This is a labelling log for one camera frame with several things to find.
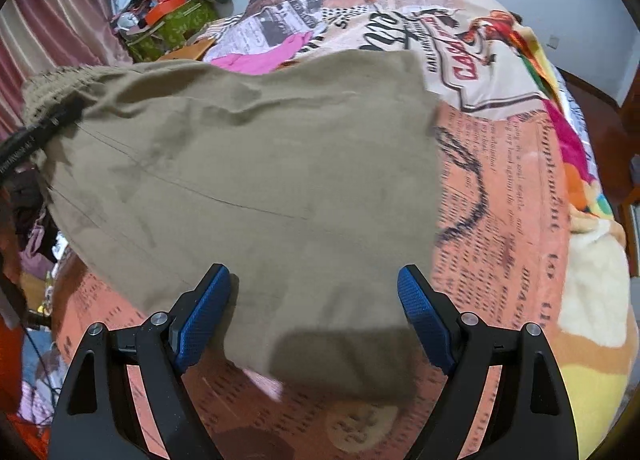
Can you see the striped red curtain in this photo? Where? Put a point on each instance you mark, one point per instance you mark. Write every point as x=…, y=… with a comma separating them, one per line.
x=45, y=15

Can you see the pink cloth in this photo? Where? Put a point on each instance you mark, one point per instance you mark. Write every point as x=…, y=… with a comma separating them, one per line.
x=250, y=58

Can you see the purple cloth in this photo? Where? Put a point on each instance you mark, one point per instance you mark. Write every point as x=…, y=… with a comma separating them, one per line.
x=37, y=245

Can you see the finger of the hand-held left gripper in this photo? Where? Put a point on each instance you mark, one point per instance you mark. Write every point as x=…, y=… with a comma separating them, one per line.
x=40, y=138

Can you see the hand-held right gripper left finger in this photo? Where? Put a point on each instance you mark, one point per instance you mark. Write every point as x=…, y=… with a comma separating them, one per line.
x=200, y=320

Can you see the green fabric hamper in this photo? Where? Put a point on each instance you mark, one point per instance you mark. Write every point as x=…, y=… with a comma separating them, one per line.
x=170, y=25

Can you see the printed blanket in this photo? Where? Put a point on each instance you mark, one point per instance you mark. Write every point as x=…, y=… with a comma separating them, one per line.
x=500, y=215

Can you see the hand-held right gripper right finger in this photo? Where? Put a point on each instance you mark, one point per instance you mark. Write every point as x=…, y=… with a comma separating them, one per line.
x=425, y=320

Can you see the white wall socket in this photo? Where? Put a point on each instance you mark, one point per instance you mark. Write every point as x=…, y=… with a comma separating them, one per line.
x=553, y=41

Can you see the wooden lap desk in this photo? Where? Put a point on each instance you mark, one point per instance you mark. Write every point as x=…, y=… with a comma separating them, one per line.
x=197, y=49

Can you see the olive green pants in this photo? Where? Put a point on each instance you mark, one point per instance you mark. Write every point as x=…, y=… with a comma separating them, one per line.
x=250, y=165

